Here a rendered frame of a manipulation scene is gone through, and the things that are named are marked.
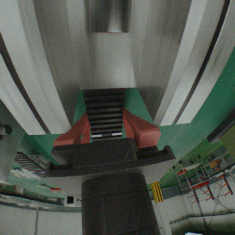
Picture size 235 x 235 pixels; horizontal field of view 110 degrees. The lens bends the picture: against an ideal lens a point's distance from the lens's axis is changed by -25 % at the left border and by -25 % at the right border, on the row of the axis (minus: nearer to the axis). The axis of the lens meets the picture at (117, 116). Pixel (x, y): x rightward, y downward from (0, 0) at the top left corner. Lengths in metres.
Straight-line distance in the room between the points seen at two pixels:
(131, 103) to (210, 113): 0.19
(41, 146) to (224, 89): 0.39
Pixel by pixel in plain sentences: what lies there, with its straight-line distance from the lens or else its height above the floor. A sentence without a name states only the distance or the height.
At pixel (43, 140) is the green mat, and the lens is 0.25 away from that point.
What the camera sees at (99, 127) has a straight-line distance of 0.17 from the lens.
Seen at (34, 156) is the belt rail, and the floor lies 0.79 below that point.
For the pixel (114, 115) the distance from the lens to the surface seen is 0.16.
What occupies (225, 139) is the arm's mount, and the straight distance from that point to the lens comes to 0.49.
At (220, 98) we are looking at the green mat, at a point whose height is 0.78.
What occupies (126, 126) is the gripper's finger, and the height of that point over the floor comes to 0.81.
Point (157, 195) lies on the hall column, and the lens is 6.40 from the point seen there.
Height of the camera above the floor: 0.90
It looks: 43 degrees down
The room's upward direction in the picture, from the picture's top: 170 degrees clockwise
